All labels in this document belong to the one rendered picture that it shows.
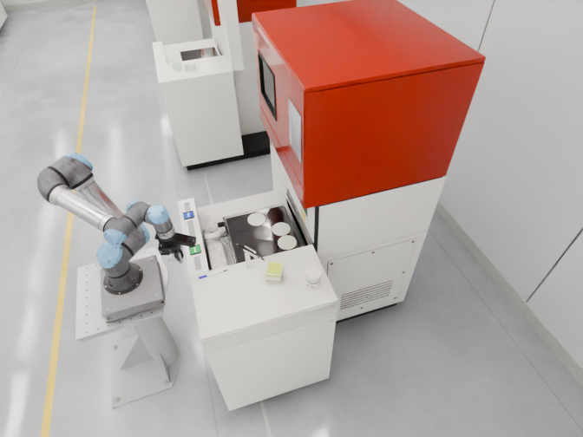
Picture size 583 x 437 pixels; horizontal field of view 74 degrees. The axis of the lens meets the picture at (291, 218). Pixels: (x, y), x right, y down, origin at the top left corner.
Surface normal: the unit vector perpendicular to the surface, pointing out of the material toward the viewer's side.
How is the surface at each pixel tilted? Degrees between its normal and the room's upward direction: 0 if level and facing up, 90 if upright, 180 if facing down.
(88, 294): 0
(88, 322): 0
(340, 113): 90
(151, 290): 3
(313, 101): 90
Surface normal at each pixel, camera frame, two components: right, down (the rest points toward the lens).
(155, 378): -0.02, -0.70
